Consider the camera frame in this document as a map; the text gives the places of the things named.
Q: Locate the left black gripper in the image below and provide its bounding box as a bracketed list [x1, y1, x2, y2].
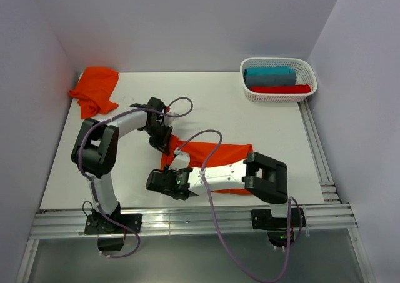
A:
[142, 122, 173, 155]

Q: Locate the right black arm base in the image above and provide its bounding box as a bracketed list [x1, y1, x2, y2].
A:
[251, 208, 307, 247]

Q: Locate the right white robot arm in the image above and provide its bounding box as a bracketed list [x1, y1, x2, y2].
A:
[146, 152, 293, 227]

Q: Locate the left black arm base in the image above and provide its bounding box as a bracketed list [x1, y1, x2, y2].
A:
[82, 201, 143, 256]

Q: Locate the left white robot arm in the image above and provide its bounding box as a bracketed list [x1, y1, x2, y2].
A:
[71, 97, 173, 232]

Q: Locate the crumpled orange t-shirt pile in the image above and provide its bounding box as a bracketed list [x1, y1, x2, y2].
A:
[69, 67, 119, 119]

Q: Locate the grey rolled t-shirt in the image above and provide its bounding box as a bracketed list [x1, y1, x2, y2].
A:
[244, 74, 297, 87]

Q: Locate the teal rolled t-shirt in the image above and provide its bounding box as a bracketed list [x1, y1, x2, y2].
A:
[244, 66, 296, 76]

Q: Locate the red rolled t-shirt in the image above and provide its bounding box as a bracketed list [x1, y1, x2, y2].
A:
[249, 84, 312, 94]

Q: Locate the white plastic basket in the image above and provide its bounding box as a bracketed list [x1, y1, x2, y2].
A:
[240, 57, 318, 102]

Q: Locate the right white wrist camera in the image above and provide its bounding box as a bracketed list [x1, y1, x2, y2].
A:
[169, 148, 191, 171]

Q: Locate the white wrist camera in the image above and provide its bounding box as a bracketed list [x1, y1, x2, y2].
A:
[169, 148, 191, 171]
[167, 112, 180, 118]

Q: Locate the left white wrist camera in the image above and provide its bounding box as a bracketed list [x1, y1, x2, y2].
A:
[167, 112, 180, 118]

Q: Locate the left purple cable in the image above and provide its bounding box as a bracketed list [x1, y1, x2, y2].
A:
[77, 96, 194, 259]

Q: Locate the purple cable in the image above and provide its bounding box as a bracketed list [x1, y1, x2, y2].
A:
[77, 96, 194, 259]
[177, 129, 303, 283]

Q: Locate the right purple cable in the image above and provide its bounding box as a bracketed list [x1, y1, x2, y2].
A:
[177, 129, 303, 283]

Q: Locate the aluminium rail frame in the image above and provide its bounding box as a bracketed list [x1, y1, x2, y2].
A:
[16, 101, 376, 282]

